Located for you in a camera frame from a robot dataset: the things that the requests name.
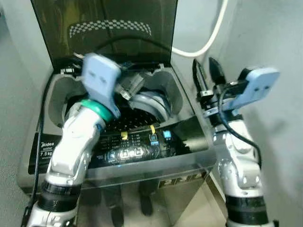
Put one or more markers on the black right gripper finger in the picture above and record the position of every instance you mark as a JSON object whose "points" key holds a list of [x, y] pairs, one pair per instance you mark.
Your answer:
{"points": [[218, 73], [200, 76]]}

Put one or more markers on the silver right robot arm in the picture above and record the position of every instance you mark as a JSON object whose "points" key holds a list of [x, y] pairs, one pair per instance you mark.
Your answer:
{"points": [[239, 165]]}

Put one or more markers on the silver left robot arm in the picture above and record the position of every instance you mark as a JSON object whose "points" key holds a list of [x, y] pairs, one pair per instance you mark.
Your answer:
{"points": [[71, 151]]}

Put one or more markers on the grey top-load washing machine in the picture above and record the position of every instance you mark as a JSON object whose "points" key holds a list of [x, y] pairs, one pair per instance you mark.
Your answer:
{"points": [[189, 156]]}

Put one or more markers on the perforated steel washer drum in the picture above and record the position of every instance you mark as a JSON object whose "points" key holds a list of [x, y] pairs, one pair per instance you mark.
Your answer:
{"points": [[137, 119]]}

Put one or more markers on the dark tinted washer lid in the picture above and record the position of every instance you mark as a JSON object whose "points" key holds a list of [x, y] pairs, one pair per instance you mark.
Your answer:
{"points": [[118, 45]]}

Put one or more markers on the black washer control panel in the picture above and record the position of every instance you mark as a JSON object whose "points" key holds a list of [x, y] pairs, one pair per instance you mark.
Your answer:
{"points": [[184, 137]]}

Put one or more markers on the black printed washer label plate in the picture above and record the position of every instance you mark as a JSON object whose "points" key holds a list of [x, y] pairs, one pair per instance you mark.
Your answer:
{"points": [[182, 180]]}

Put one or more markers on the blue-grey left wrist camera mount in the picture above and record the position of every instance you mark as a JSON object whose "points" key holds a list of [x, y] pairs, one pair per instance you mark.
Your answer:
{"points": [[102, 78]]}

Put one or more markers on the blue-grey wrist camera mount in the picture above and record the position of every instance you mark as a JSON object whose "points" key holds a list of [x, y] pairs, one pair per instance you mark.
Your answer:
{"points": [[258, 85], [102, 78]]}

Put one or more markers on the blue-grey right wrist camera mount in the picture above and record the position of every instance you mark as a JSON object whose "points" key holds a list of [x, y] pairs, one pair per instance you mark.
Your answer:
{"points": [[258, 85]]}

